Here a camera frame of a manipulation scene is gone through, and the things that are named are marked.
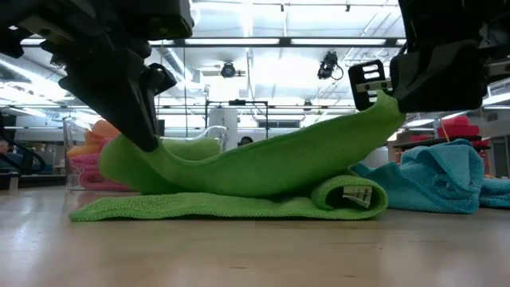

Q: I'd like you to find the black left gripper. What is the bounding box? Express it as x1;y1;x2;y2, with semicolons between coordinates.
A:
0;0;178;153

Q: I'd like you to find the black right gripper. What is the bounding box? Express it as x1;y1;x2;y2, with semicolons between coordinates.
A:
347;0;510;115

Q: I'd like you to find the orange microfiber towel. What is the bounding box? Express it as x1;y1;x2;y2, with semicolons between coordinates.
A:
66;119;123;159

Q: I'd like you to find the green microfiber towel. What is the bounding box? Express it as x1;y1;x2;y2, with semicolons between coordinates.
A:
161;137;222;163
68;90;406;222

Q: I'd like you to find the clear plastic bin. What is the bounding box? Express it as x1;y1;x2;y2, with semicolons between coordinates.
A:
62;116;230;191

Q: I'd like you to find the blue microfiber towel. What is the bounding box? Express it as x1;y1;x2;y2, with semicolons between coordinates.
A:
350;138;510;215

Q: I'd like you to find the black ceiling device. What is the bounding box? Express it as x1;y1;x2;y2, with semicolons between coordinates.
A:
220;61;237;80
317;50;344;81

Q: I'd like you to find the white pillar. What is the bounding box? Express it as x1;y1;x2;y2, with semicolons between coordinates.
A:
208;107;239;140

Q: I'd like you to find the black overhead crossbar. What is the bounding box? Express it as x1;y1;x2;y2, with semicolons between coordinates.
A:
19;37;407;49

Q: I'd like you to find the red object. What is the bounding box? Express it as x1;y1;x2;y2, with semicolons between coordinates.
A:
437;115;492;149

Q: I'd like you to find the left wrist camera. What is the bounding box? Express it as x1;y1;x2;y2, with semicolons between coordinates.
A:
131;0;195;41

